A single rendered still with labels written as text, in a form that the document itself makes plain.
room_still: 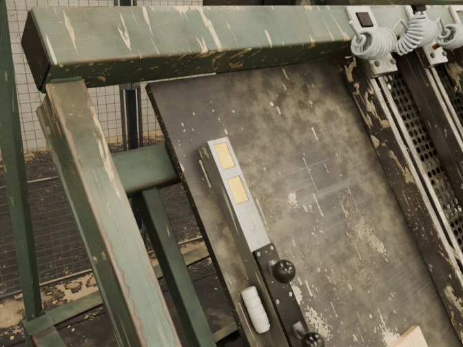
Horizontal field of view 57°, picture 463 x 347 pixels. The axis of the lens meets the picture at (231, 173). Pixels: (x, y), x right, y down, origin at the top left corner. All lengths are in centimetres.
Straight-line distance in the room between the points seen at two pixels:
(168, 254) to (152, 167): 17
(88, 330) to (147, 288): 214
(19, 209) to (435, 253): 113
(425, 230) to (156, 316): 75
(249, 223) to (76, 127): 35
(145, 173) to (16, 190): 58
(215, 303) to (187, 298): 207
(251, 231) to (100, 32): 43
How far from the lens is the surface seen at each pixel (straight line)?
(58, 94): 73
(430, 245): 121
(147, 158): 82
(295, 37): 100
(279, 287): 81
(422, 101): 144
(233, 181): 81
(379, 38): 101
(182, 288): 82
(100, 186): 68
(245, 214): 80
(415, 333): 113
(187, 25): 83
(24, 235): 142
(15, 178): 129
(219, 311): 284
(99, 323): 283
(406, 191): 119
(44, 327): 171
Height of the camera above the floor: 193
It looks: 25 degrees down
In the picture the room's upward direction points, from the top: 3 degrees clockwise
